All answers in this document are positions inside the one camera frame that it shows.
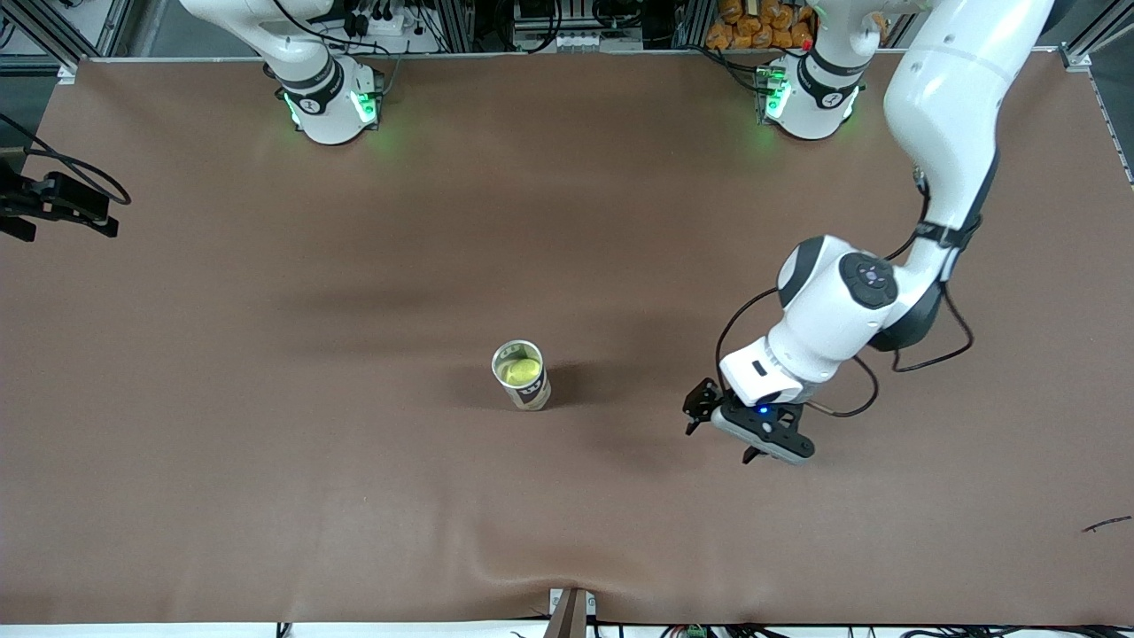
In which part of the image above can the white electronics unit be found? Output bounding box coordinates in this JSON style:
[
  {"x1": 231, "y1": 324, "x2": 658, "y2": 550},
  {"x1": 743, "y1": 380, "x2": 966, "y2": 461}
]
[{"x1": 512, "y1": 27, "x2": 646, "y2": 54}]

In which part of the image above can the orange packaged goods pile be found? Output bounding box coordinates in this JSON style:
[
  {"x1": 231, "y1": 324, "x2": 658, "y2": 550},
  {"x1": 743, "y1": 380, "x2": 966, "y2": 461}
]
[{"x1": 706, "y1": 0, "x2": 814, "y2": 51}]

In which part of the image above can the brown table mat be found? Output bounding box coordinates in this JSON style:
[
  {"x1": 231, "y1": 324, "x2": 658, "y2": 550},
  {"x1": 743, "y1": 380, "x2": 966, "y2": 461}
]
[{"x1": 0, "y1": 49, "x2": 1134, "y2": 626}]

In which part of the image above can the aluminium frame post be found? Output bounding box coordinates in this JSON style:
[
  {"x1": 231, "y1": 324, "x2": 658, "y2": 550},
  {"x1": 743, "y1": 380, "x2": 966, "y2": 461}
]
[
  {"x1": 431, "y1": 0, "x2": 477, "y2": 54},
  {"x1": 0, "y1": 0, "x2": 134, "y2": 76},
  {"x1": 671, "y1": 0, "x2": 710, "y2": 50},
  {"x1": 1063, "y1": 0, "x2": 1134, "y2": 72}
]

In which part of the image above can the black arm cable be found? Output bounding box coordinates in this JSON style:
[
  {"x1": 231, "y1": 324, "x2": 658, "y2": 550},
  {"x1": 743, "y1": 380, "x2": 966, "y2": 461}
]
[
  {"x1": 0, "y1": 113, "x2": 132, "y2": 206},
  {"x1": 716, "y1": 164, "x2": 974, "y2": 417}
]

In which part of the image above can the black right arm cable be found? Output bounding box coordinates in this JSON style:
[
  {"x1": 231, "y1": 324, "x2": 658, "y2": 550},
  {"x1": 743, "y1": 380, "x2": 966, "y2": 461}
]
[{"x1": 0, "y1": 113, "x2": 132, "y2": 206}]

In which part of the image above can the brown grey mounting bracket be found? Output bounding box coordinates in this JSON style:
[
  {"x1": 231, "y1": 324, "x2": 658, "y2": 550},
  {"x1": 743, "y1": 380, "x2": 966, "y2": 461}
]
[{"x1": 548, "y1": 587, "x2": 597, "y2": 638}]

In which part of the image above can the white power strip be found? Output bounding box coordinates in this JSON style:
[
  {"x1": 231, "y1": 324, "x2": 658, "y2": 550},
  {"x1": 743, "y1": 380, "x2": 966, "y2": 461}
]
[{"x1": 341, "y1": 0, "x2": 410, "y2": 38}]

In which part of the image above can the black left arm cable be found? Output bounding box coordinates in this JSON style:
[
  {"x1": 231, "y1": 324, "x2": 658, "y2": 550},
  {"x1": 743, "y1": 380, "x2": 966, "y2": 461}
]
[{"x1": 716, "y1": 164, "x2": 974, "y2": 417}]

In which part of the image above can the aluminium table side rail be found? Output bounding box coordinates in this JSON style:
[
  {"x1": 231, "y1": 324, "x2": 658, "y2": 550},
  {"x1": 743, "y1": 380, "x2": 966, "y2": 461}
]
[{"x1": 1091, "y1": 66, "x2": 1134, "y2": 187}]

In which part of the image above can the silver blue ball can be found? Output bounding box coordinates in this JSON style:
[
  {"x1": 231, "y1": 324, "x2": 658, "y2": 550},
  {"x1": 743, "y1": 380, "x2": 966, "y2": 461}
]
[{"x1": 491, "y1": 339, "x2": 552, "y2": 412}]

